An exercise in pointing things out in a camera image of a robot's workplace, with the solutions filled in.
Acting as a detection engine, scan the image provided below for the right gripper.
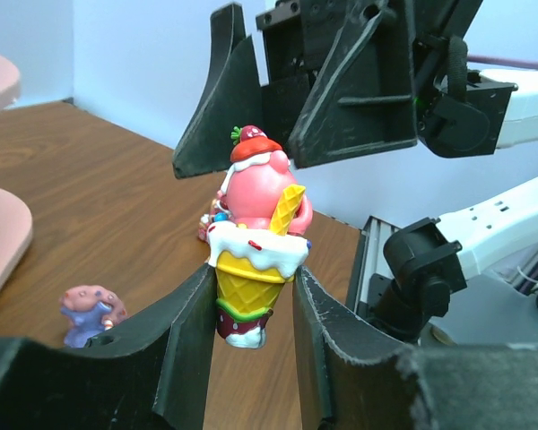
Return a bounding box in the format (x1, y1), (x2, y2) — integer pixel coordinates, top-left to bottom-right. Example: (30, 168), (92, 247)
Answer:
(256, 1), (516, 168)

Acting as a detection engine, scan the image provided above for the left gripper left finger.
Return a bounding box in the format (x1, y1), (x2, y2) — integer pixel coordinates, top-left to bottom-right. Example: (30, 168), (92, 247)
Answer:
(0, 264), (216, 429)

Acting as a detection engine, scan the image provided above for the ice cream cone bear toy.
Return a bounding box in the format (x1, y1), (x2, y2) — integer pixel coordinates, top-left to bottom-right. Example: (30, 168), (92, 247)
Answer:
(206, 125), (313, 349)

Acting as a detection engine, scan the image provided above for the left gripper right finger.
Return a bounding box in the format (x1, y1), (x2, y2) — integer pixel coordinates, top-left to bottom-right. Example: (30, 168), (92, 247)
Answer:
(292, 267), (538, 429)

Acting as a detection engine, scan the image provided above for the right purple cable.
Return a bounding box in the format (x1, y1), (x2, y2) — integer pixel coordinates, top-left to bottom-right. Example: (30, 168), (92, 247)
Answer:
(465, 53), (538, 72)

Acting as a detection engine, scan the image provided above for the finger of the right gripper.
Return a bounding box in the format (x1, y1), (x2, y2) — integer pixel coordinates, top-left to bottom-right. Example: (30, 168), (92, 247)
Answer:
(172, 2), (315, 180)

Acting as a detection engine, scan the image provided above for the aluminium frame rail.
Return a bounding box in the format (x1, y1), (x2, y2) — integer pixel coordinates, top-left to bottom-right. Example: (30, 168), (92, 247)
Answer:
(345, 216), (398, 319)

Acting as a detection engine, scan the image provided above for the pink bear cake square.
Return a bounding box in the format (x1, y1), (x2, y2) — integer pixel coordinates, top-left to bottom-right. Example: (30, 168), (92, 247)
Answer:
(198, 190), (228, 242)

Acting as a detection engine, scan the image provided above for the purple bunny pink cotton candy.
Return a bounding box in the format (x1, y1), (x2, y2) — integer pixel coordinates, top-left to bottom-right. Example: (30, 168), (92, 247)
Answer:
(60, 285), (128, 348)

